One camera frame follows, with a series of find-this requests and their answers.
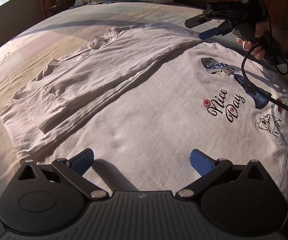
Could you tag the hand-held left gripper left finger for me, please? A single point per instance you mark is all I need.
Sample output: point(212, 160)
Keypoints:
point(82, 162)

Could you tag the white printed long-sleeve shirt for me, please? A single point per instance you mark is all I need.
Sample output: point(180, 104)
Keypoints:
point(146, 100)

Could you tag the wooden nightstand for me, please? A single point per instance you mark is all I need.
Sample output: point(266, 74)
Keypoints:
point(56, 10)

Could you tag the person's right hand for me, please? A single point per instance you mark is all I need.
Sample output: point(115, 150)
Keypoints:
point(266, 27)

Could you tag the pastel checked bed sheet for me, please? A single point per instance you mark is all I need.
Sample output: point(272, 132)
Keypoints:
point(59, 35)

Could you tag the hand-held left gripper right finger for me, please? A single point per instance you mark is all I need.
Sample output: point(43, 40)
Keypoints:
point(200, 163)

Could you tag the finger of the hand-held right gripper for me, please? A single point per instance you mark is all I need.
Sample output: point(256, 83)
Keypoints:
point(210, 33)
point(195, 22)

